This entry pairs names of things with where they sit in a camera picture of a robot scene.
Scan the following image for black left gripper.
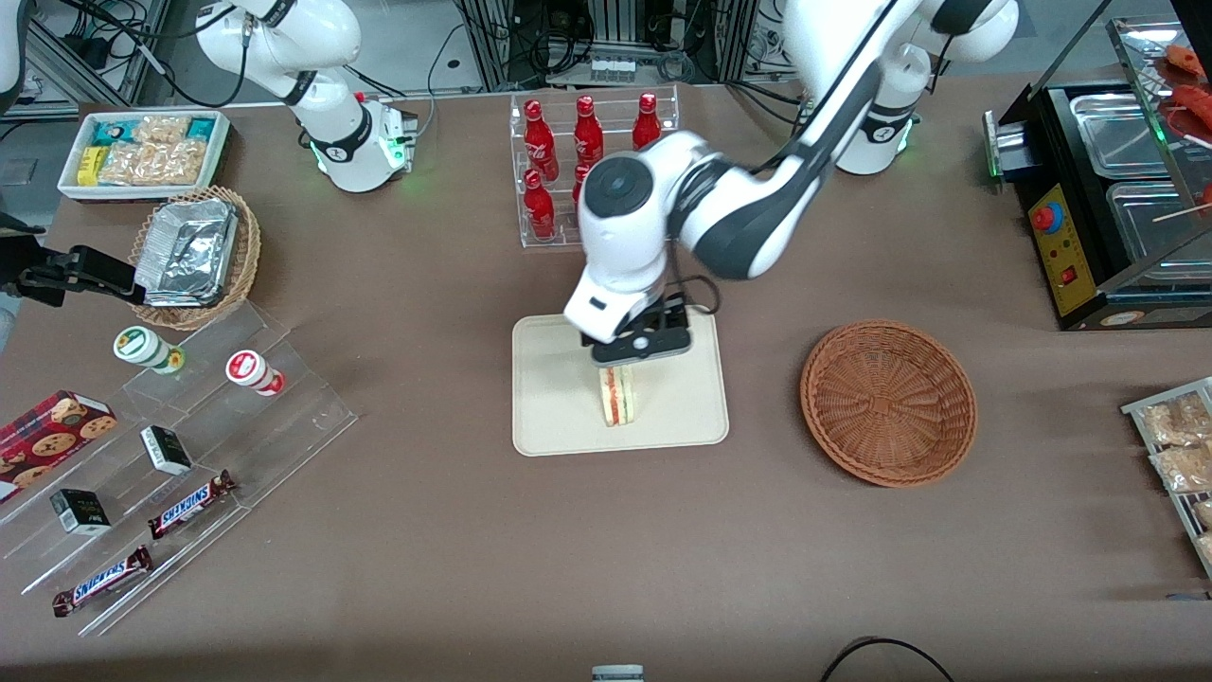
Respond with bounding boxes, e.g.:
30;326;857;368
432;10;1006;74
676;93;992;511
578;292;695;350

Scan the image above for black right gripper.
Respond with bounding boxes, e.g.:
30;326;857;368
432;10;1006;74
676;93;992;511
17;244;145;308

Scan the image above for triangle sandwich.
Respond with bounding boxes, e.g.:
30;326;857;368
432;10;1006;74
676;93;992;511
597;364;639;428

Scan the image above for beige plastic tray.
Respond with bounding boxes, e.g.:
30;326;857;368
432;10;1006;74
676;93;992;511
511;311;731;458

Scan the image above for light wicker basket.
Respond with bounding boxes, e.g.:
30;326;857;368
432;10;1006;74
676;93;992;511
127;186;262;332

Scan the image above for brown round wicker basket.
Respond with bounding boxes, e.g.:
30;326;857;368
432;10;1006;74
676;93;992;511
799;319;979;490

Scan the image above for white rectangular snack bin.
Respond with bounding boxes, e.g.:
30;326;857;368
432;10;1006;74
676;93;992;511
57;109;232;203

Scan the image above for green lid yogurt cup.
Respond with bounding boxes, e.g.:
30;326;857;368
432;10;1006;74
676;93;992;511
113;325;185;375

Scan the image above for clear bag of crackers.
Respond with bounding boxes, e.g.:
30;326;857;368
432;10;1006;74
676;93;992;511
132;115;191;147
148;139;208;187
98;142;153;187

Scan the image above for stack of foil trays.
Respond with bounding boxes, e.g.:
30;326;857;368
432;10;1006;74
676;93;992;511
134;198;240;309

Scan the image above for red cookie box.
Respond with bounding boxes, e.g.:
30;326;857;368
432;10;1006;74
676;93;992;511
0;389;119;504

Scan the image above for small black carton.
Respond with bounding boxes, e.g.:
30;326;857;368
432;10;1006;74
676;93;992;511
139;424;194;476
49;488;113;537

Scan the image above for clear acrylic bottle rack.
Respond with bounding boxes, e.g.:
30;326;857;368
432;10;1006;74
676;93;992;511
508;84;682;250

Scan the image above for red lid yogurt cup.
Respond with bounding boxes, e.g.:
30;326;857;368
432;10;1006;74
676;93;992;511
224;350;286;397

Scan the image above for snickers bar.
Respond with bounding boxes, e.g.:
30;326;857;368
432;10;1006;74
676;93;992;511
51;545;154;619
147;469;239;541

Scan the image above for clear acrylic stepped stand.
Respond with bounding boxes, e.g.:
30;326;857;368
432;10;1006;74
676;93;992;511
0;301;360;638

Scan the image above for black hot food display case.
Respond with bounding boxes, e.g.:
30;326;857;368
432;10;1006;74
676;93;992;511
983;17;1212;333

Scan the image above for steel food pan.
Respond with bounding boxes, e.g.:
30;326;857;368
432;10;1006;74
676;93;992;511
1105;179;1212;263
1069;91;1168;177

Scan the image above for orange fried food pieces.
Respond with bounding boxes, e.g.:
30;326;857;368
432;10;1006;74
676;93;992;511
1163;43;1212;135

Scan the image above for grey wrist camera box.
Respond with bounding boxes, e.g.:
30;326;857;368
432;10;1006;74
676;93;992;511
592;328;694;369

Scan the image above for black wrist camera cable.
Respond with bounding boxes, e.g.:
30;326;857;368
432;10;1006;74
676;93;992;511
663;273;722;316

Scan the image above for black floor cable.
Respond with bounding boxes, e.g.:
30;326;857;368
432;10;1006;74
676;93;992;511
818;636;958;682

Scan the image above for grey wire rack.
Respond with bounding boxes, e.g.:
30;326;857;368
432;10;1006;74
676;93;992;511
1121;376;1212;581

